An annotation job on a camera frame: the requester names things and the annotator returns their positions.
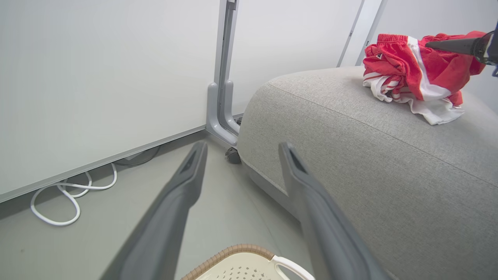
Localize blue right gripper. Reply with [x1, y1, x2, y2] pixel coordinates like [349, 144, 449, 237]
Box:
[424, 21, 498, 77]

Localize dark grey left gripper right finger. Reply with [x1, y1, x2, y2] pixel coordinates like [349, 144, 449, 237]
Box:
[279, 142, 390, 280]

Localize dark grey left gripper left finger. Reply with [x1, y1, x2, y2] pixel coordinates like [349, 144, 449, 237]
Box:
[99, 141, 209, 280]

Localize red white sports shorts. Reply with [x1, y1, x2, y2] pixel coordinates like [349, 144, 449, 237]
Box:
[362, 31, 487, 126]

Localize white laundry basket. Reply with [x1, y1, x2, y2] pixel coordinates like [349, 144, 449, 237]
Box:
[181, 244, 316, 280]

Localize grey fabric sofa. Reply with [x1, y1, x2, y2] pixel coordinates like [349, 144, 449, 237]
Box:
[237, 65, 498, 280]

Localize black caster wheel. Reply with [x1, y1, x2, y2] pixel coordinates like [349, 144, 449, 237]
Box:
[224, 147, 242, 165]

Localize wide white partition panel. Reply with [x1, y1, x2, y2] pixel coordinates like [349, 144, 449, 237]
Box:
[0, 0, 223, 203]

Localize narrow white partition panel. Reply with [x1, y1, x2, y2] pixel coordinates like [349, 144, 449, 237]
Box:
[229, 0, 365, 116]

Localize white looped floor cable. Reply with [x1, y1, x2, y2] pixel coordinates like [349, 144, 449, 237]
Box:
[30, 163, 118, 227]

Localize white partition post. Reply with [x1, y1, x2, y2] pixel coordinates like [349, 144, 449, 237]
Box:
[336, 0, 389, 68]

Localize grey partition post with feet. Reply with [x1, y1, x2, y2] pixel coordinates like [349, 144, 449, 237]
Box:
[206, 0, 245, 149]

